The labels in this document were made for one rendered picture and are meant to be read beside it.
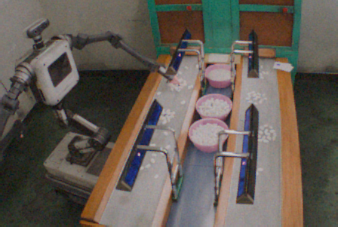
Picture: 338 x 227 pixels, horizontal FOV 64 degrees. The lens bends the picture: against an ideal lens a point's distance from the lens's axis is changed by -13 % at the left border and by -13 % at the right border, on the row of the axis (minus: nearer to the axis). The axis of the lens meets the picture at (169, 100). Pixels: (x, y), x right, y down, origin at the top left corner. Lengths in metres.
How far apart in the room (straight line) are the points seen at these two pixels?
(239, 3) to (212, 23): 0.31
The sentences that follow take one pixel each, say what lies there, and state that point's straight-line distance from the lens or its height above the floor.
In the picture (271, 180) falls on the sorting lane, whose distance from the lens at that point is 1.83.
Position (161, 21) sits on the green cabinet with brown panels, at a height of 1.10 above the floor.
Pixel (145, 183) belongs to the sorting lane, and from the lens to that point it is 1.85.
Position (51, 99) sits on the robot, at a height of 1.19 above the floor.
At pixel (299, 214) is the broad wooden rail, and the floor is 0.76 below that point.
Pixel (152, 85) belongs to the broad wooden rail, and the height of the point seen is 0.76.
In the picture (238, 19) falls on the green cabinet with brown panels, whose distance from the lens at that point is 2.71.
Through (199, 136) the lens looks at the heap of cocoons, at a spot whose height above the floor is 0.73.
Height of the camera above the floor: 2.19
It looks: 37 degrees down
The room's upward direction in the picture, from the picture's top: 9 degrees counter-clockwise
